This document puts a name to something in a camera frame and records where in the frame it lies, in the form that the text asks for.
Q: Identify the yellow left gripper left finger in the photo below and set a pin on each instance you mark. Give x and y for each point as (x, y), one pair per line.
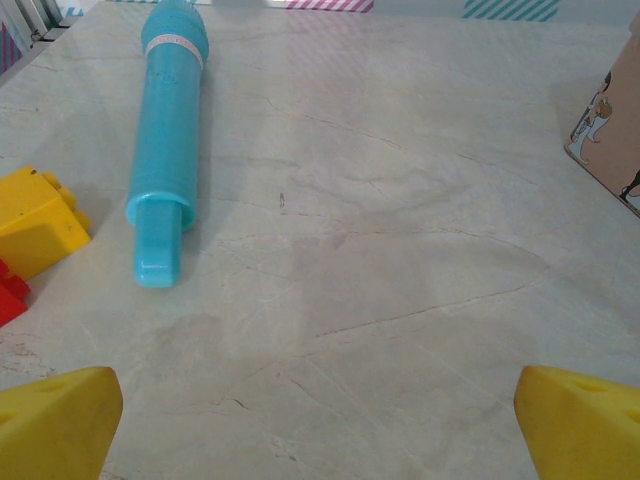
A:
(55, 430)

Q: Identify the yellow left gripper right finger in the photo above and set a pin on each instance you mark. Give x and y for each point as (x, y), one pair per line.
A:
(585, 430)

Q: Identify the pink cartoon tin box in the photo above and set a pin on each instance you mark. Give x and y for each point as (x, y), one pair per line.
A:
(615, 125)

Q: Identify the red toy block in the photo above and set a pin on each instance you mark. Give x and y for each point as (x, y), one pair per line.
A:
(10, 295)

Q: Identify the yellow toy block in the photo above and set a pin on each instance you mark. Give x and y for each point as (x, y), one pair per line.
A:
(35, 220)

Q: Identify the teal toy microphone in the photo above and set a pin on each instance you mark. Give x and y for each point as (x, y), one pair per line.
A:
(165, 125)

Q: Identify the aluminium frame side rail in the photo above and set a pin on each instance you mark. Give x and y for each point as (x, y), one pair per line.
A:
(45, 30)

